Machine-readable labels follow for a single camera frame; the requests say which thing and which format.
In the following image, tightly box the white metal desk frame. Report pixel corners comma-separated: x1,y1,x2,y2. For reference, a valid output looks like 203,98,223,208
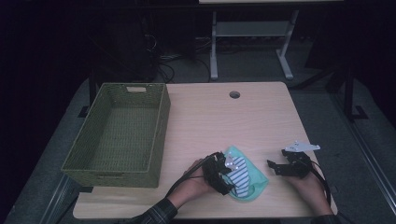
199,0,344,81

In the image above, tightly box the green woven basket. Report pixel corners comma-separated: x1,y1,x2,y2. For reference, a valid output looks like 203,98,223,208
61,82,172,189

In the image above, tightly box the person's right hand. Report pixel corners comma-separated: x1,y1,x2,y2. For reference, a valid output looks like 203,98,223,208
284,172,333,217

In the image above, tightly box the teal baby garment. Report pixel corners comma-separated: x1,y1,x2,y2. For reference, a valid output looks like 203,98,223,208
222,145,270,203

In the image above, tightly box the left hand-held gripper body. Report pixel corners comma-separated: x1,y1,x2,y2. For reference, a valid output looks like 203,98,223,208
202,151,238,188

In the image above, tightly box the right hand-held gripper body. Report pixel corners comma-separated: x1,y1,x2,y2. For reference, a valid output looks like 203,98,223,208
280,140,321,180

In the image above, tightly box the aluminium floor rail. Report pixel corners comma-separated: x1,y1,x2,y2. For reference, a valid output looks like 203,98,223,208
330,91,396,217
38,174,82,224

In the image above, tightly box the black metal stand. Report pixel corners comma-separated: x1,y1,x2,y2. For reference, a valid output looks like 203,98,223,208
341,63,370,123

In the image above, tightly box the person's left hand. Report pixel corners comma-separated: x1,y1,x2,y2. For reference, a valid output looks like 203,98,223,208
168,158,217,210

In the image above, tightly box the tangle of black floor cables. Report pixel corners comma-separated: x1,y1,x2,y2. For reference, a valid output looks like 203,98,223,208
141,31,213,84

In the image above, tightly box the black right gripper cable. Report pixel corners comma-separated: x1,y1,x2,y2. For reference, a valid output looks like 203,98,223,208
306,160,332,206

